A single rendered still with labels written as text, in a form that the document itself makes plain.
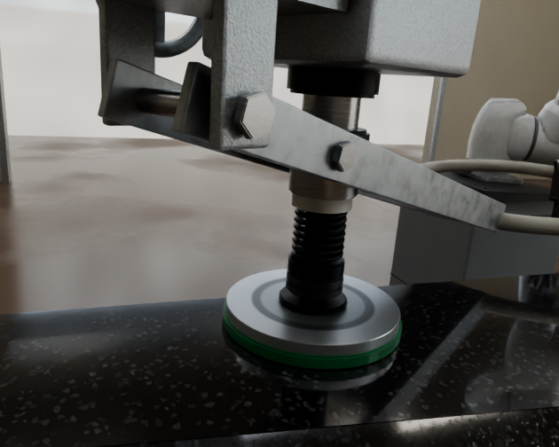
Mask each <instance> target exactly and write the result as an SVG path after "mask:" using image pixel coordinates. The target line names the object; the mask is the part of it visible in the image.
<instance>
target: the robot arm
mask: <svg viewBox="0 0 559 447"><path fill-rule="evenodd" d="M526 112H527V107H526V106H525V104H524V103H523V102H521V101H520V100H519V99H517V98H490V99H489V100H488V101H487V102H486V104H485V105H484V106H483V107H482V108H481V110H480V111H479V113H478V115H477V116H476V119H475V121H474V124H473V127H472V130H471V133H470V137H469V141H468V151H467V156H466V160H468V159H476V160H501V161H528V162H532V163H538V164H545V165H551V166H554V168H555V169H554V174H553V179H552V184H551V190H550V194H549V199H550V200H551V201H553V202H554V206H553V210H552V215H551V217H553V218H559V91H558V93H557V96H556V98H555V99H553V100H551V101H550V102H548V103H547V104H545V106H544V107H543V109H542V110H541V111H540V112H539V114H538V116H534V115H530V114H527V113H526ZM452 172H455V173H458V174H461V175H464V176H469V177H472V178H475V179H476V180H478V181H483V182H499V183H511V184H523V179H520V178H518V177H515V176H512V175H511V173H507V172H493V171H452Z"/></svg>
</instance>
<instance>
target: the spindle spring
mask: <svg viewBox="0 0 559 447"><path fill-rule="evenodd" d="M304 211H305V210H301V209H299V208H296V209H295V217H294V220H295V223H294V230H293V234H294V235H295V236H294V237H293V238H292V240H293V244H292V248H293V250H292V251H291V254H292V256H293V257H294V258H296V259H298V260H300V261H303V262H307V263H331V262H335V261H337V260H339V259H341V258H342V255H343V249H344V245H343V243H344V240H345V238H344V236H345V229H346V223H345V222H346V221H347V217H346V216H347V214H348V212H346V213H340V214H327V215H321V214H312V213H306V212H304ZM303 218H306V219H311V220H320V221H328V220H335V221H331V222H315V221H309V220H305V219H303ZM302 225H305V226H310V227H317V228H330V227H334V228H331V229H314V228H308V227H304V226H302ZM305 233H308V234H314V235H331V234H334V235H331V236H312V235H307V234H305ZM304 240H307V241H313V242H330V243H311V242H306V241H304ZM331 241H333V242H331ZM303 247H307V248H312V249H329V250H311V249H306V248H303ZM330 248H332V249H330ZM299 253H300V254H303V255H300V254H299ZM306 255H312V256H327V257H311V256H306ZM330 255H331V256H330Z"/></svg>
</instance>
